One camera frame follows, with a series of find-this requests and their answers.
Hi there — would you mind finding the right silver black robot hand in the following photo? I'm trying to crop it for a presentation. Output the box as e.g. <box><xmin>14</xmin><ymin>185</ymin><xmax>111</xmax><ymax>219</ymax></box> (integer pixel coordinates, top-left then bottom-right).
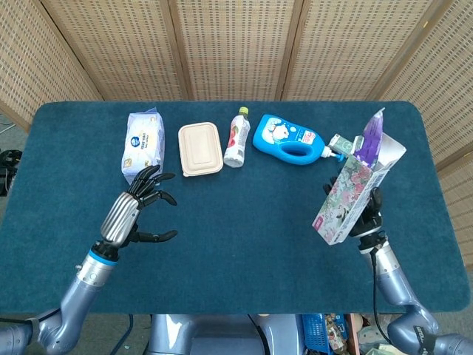
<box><xmin>323</xmin><ymin>176</ymin><xmax>384</xmax><ymax>239</ymax></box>

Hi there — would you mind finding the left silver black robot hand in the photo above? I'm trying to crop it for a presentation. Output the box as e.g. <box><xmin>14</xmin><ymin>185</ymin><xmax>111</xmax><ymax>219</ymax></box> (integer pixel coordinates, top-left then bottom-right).
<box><xmin>99</xmin><ymin>165</ymin><xmax>179</xmax><ymax>249</ymax></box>

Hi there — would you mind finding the white pink toothpaste box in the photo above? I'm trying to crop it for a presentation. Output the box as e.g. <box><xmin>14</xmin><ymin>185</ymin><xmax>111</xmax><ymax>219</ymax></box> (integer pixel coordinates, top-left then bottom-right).
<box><xmin>312</xmin><ymin>131</ymin><xmax>407</xmax><ymax>246</ymax></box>

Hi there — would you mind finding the purple toothpaste tube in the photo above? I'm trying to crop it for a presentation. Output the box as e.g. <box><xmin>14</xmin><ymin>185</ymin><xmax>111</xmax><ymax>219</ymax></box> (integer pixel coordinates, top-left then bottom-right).
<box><xmin>354</xmin><ymin>107</ymin><xmax>386</xmax><ymax>166</ymax></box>

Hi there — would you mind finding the white blue tissue pack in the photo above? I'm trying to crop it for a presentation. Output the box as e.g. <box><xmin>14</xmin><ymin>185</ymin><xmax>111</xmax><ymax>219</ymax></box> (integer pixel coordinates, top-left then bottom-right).
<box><xmin>121</xmin><ymin>106</ymin><xmax>166</xmax><ymax>186</ymax></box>

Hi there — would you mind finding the small green carton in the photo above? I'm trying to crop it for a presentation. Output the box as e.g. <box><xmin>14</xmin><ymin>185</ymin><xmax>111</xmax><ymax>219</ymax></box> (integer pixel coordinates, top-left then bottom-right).
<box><xmin>328</xmin><ymin>133</ymin><xmax>358</xmax><ymax>156</ymax></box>

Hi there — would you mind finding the beige lidded food container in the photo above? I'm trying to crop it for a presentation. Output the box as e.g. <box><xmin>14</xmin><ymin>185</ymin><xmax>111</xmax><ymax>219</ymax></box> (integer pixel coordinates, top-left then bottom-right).
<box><xmin>177</xmin><ymin>121</ymin><xmax>225</xmax><ymax>178</ymax></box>

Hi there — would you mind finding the colourful snack packet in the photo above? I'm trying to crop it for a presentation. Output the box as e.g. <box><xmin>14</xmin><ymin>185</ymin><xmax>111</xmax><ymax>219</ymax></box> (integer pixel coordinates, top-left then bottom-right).
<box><xmin>324</xmin><ymin>314</ymin><xmax>350</xmax><ymax>354</ymax></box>

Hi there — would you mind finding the teal table mat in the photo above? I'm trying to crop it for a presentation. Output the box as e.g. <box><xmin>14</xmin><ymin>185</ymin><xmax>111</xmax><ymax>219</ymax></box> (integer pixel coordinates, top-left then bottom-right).
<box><xmin>0</xmin><ymin>101</ymin><xmax>471</xmax><ymax>315</ymax></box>

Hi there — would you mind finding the black floor equipment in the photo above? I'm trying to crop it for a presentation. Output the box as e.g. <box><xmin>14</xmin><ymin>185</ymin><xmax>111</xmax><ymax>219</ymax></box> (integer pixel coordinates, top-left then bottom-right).
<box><xmin>0</xmin><ymin>149</ymin><xmax>24</xmax><ymax>197</ymax></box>

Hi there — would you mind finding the blue plastic basket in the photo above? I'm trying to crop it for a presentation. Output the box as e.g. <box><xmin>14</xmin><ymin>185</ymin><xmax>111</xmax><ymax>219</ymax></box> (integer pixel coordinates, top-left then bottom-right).
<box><xmin>302</xmin><ymin>314</ymin><xmax>331</xmax><ymax>352</ymax></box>

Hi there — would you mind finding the blue detergent pump bottle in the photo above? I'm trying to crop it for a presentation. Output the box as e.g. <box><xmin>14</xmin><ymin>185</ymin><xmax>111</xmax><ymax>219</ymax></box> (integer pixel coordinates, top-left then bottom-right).
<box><xmin>252</xmin><ymin>113</ymin><xmax>349</xmax><ymax>166</ymax></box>

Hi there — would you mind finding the drink bottle with green cap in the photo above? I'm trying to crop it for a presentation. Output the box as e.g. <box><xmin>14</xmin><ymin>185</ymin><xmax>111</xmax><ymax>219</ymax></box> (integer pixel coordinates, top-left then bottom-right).
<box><xmin>223</xmin><ymin>106</ymin><xmax>251</xmax><ymax>169</ymax></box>

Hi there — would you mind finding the grey-blue robot torso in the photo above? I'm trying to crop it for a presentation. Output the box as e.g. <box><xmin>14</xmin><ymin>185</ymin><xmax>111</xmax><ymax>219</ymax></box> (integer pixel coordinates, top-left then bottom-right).
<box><xmin>147</xmin><ymin>314</ymin><xmax>306</xmax><ymax>355</ymax></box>

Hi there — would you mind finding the blue floor cable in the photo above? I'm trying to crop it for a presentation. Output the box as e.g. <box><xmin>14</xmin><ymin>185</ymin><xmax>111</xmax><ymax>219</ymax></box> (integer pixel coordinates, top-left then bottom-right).
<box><xmin>110</xmin><ymin>314</ymin><xmax>134</xmax><ymax>355</ymax></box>

